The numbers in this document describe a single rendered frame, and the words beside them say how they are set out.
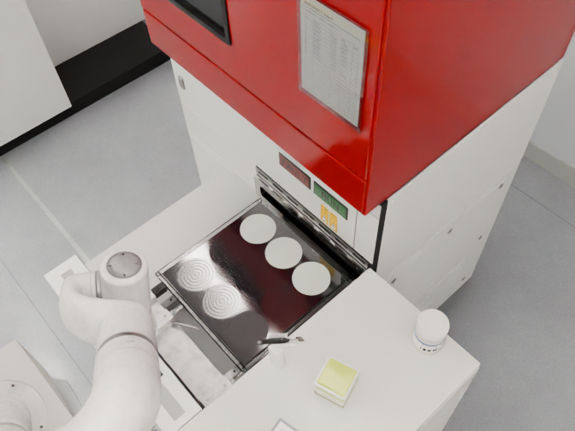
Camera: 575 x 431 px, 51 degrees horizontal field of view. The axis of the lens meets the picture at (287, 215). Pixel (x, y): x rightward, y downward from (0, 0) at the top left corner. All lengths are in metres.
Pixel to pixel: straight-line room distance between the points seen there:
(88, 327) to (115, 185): 2.06
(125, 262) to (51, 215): 1.97
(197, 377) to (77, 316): 0.54
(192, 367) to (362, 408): 0.43
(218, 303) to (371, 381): 0.44
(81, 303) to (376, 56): 0.62
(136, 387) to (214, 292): 0.81
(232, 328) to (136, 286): 0.49
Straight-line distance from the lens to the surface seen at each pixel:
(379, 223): 1.38
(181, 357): 1.55
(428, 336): 1.37
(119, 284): 1.09
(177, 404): 1.43
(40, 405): 1.58
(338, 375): 1.34
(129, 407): 0.80
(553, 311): 2.73
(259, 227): 1.68
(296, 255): 1.63
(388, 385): 1.41
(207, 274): 1.62
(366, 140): 1.13
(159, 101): 3.41
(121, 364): 0.84
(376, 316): 1.47
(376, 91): 1.04
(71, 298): 1.06
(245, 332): 1.53
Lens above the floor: 2.28
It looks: 54 degrees down
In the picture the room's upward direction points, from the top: 3 degrees counter-clockwise
